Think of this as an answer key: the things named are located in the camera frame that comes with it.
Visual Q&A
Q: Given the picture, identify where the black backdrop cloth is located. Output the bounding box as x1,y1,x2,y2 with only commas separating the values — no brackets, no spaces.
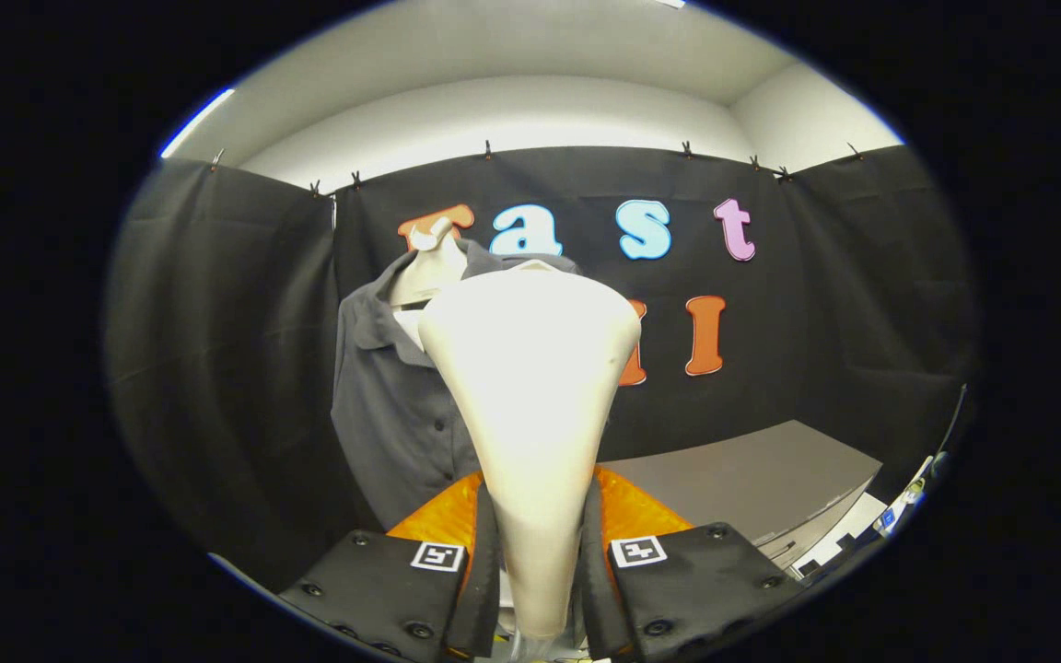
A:
105,143,981,590

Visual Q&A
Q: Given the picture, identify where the grey cabinet with drawers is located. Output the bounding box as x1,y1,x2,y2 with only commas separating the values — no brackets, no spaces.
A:
600,420,891,576

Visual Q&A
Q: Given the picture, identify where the cream mannequin torso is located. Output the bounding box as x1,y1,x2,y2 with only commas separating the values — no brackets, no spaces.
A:
388,216,469,351

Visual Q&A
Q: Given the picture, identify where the row of black cloth clips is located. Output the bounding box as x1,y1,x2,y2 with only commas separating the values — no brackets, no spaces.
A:
208,140,863,199

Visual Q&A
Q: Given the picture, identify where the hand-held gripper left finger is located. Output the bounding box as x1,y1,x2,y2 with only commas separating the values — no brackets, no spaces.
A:
277,470,502,663

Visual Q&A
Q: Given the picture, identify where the grey button-up shirt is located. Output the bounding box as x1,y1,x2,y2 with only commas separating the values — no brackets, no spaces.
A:
332,239,587,530

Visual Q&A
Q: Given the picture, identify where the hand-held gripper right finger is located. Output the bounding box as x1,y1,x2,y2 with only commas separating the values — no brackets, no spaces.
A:
581,463,808,662

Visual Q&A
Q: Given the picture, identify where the white device with cables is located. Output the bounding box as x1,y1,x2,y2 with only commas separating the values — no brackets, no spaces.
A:
871,451,950,537

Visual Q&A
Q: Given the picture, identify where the white garment steamer head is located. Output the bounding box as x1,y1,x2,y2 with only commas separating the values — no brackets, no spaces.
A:
418,260,642,641

